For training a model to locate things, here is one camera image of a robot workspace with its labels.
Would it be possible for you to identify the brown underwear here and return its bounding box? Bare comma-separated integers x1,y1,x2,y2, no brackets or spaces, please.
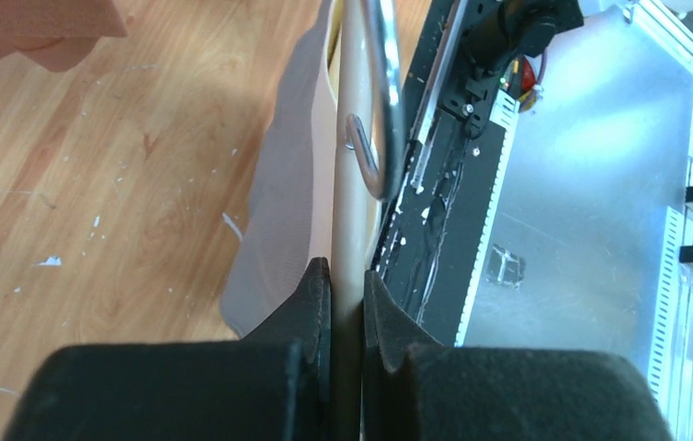
0,0,127,73

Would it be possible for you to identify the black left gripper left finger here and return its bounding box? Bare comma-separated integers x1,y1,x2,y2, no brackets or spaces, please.
3,257,331,440

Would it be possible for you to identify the grey underwear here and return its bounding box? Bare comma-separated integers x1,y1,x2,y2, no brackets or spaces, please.
220,1,336,337

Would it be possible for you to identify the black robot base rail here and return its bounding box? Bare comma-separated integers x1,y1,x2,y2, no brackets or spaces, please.
373,1,538,346

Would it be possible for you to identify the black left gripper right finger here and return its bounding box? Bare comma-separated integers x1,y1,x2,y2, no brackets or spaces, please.
362,271,671,440

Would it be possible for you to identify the beige hanger of grey underwear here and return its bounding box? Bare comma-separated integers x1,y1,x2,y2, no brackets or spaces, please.
328,1,405,440

